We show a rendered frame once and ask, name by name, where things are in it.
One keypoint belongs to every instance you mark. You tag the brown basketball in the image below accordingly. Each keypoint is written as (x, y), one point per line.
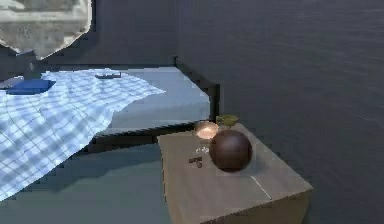
(230, 150)

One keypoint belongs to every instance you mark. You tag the brown wooden chest of drawers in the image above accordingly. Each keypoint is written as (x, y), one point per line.
(233, 190)

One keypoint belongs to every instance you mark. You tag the black framed bed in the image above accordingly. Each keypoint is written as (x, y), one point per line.
(173, 100)

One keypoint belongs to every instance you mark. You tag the glowing glass candle holder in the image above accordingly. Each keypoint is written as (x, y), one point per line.
(206, 130)

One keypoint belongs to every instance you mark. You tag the olive green bowl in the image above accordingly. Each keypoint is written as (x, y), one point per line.
(227, 120)

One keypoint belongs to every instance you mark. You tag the small dark keys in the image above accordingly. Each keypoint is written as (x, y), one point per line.
(196, 161)

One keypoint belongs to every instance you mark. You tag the dark flat remote control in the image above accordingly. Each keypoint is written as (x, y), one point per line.
(108, 75)

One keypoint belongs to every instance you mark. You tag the thin white pencil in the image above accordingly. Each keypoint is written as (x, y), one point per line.
(261, 187)

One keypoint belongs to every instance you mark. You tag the blue checked blanket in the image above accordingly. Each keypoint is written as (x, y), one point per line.
(56, 120)

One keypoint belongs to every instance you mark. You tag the blue pillow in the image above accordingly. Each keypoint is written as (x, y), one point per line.
(30, 86)

